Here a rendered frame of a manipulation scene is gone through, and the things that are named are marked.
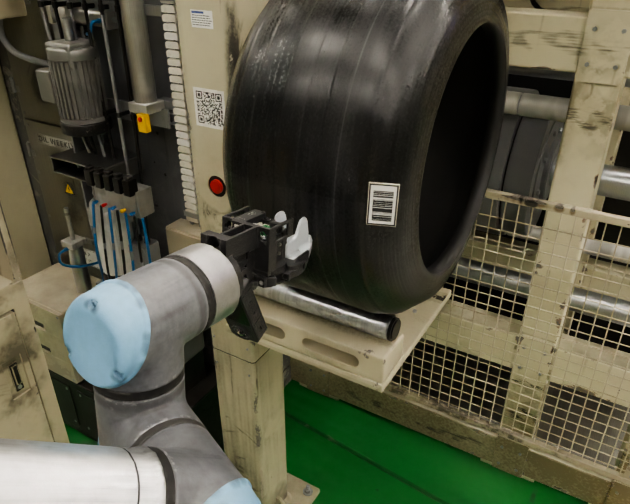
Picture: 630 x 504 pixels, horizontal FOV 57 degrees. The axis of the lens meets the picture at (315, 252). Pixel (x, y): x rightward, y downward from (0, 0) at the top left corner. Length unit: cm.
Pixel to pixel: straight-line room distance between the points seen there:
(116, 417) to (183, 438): 8
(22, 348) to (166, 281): 83
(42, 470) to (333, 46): 60
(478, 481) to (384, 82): 150
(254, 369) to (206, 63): 71
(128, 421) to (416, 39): 57
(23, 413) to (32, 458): 100
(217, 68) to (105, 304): 67
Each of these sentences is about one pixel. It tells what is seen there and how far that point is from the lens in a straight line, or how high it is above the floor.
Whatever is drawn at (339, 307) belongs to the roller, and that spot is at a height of 92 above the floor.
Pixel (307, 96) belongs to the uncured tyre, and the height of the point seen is 133.
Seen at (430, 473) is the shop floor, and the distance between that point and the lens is 202.
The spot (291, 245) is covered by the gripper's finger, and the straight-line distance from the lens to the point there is 76.
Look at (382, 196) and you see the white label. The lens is 77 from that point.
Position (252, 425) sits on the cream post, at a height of 41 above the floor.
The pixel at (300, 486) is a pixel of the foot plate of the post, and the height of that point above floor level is 1.
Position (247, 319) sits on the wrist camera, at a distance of 73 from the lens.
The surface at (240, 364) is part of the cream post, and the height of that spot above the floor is 60.
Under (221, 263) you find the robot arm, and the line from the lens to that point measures 63.
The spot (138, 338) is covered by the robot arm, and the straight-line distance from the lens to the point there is 54.
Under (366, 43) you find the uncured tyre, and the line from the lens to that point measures 80.
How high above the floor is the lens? 152
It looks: 29 degrees down
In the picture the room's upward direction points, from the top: straight up
